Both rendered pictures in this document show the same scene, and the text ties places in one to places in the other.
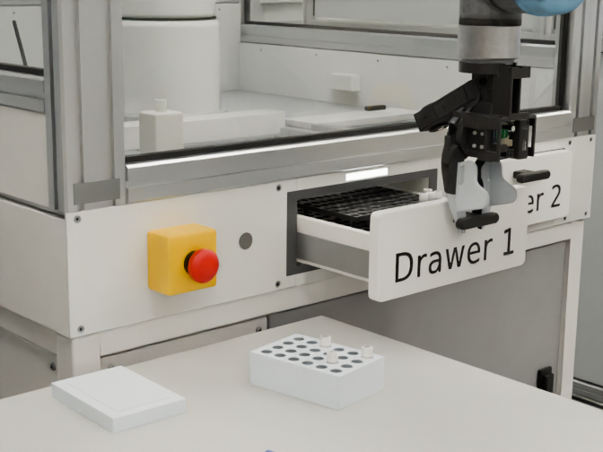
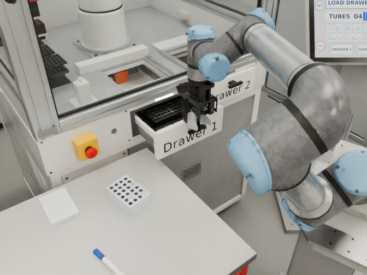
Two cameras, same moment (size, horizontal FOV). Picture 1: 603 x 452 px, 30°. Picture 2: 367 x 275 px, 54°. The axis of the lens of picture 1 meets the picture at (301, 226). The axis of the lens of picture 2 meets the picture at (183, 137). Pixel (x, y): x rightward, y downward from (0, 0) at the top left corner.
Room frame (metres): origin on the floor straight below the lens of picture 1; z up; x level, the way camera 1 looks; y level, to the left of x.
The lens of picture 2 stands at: (0.40, -0.27, 1.63)
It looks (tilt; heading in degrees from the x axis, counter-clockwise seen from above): 38 degrees down; 6
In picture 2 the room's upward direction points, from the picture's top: straight up
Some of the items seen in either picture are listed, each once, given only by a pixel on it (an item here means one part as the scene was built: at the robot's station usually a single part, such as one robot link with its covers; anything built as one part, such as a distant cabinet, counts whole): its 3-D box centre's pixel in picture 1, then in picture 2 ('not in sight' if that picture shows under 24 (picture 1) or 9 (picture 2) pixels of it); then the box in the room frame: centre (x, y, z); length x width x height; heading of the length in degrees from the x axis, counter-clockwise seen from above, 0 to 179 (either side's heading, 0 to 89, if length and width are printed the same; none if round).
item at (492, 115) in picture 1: (490, 111); (200, 95); (1.37, -0.23, 1.04); 0.09 x 0.08 x 0.12; 42
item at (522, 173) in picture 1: (527, 175); (233, 83); (1.71, -0.35, 0.91); 0.07 x 0.04 x 0.01; 132
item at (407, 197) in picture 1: (344, 217); (158, 107); (1.56, -0.06, 0.87); 0.22 x 0.18 x 0.06; 42
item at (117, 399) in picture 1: (117, 396); (58, 206); (1.11, 0.19, 0.77); 0.13 x 0.09 x 0.02; 40
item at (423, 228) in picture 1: (452, 239); (190, 131); (1.41, -0.19, 0.87); 0.29 x 0.02 x 0.11; 132
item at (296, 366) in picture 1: (316, 369); (128, 194); (1.18, -0.02, 0.78); 0.12 x 0.08 x 0.04; 52
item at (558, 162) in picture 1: (511, 193); (228, 87); (1.73, -0.33, 0.87); 0.29 x 0.02 x 0.11; 132
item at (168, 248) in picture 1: (183, 259); (86, 147); (1.28, 0.14, 0.88); 0.07 x 0.05 x 0.07; 132
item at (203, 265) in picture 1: (200, 265); (90, 152); (1.26, 0.12, 0.88); 0.04 x 0.03 x 0.04; 132
